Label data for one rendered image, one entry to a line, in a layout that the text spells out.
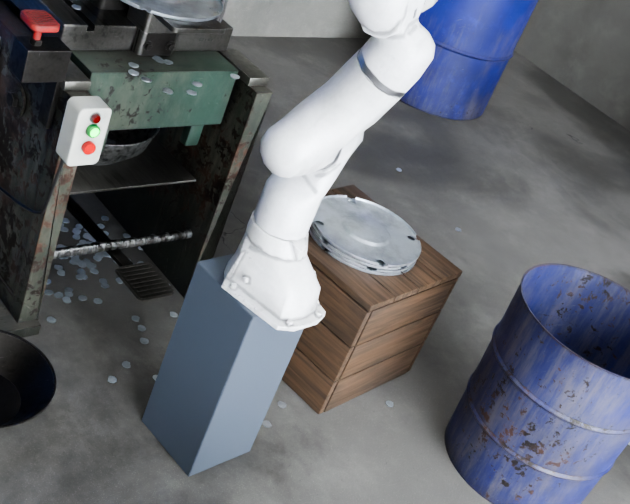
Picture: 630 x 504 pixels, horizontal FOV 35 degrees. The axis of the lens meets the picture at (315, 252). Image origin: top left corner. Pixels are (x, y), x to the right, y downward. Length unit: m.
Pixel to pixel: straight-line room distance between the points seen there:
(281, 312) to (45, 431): 0.60
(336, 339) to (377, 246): 0.25
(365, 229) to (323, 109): 0.77
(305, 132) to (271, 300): 0.36
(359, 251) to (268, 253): 0.52
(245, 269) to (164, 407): 0.42
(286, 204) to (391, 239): 0.68
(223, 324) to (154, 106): 0.56
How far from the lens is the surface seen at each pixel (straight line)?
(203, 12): 2.25
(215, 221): 2.54
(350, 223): 2.48
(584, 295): 2.62
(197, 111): 2.37
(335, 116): 1.75
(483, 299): 3.23
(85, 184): 2.41
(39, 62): 2.05
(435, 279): 2.49
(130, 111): 2.26
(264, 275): 1.92
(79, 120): 2.05
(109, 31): 2.24
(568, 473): 2.45
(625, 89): 5.30
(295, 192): 1.88
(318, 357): 2.43
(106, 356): 2.42
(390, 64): 1.70
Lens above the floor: 1.57
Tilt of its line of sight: 31 degrees down
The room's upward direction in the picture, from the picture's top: 23 degrees clockwise
